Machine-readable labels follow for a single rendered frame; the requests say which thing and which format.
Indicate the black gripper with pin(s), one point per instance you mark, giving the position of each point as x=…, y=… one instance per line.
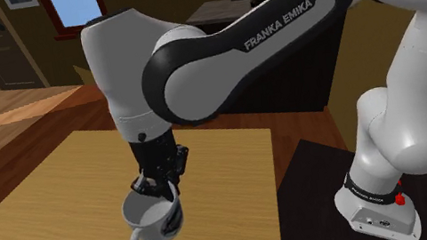
x=154, y=154

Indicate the white mug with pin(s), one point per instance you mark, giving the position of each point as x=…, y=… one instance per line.
x=149, y=218

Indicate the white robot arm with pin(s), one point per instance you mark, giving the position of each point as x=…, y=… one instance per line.
x=414, y=110

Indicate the light wooden table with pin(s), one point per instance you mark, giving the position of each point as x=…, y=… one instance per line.
x=57, y=208

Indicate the dark robot stand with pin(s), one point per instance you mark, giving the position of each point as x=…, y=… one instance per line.
x=314, y=216

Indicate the dark desk with laptop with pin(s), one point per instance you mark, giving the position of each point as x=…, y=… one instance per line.
x=299, y=82

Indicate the red framed window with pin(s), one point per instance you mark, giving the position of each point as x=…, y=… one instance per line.
x=74, y=5

